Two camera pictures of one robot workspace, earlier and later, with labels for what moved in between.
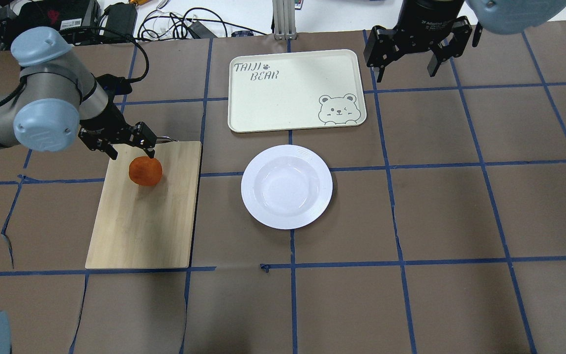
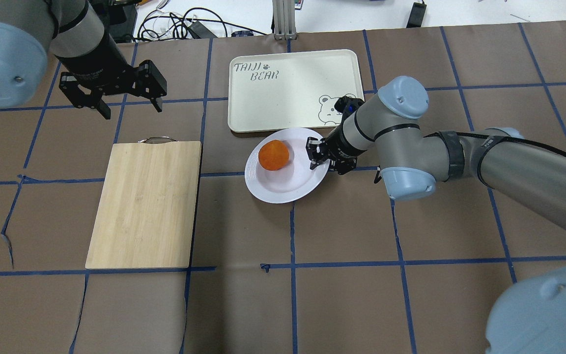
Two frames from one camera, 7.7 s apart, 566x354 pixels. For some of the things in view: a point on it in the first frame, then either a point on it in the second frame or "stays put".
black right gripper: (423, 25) to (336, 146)
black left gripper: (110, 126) to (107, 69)
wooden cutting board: (140, 226) stays put
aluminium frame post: (284, 12) stays put
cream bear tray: (294, 90) stays put
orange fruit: (144, 171) to (273, 154)
